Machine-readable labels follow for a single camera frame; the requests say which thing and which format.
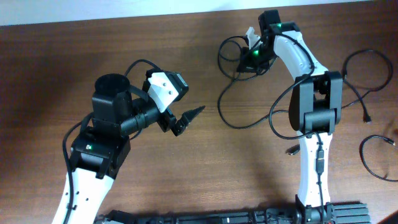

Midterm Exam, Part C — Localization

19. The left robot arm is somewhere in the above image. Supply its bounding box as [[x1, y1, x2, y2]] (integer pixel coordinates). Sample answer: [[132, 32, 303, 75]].
[[53, 68, 204, 223]]

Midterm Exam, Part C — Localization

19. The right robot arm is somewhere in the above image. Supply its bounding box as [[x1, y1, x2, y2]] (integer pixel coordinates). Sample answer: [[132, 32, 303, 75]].
[[236, 10, 343, 223]]

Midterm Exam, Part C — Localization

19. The left camera cable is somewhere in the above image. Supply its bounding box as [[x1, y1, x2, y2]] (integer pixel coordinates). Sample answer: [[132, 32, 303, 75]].
[[123, 58, 162, 77]]

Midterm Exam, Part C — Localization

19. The camera cable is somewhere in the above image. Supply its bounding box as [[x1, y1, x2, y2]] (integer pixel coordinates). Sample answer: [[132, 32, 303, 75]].
[[239, 32, 326, 224], [123, 58, 162, 77]]

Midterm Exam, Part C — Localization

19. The right camera cable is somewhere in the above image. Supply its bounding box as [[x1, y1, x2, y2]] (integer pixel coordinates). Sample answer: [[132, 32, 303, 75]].
[[239, 32, 326, 224]]

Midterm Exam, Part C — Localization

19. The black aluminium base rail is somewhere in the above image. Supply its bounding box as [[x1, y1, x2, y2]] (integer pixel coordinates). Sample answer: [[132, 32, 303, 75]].
[[95, 203, 371, 224]]

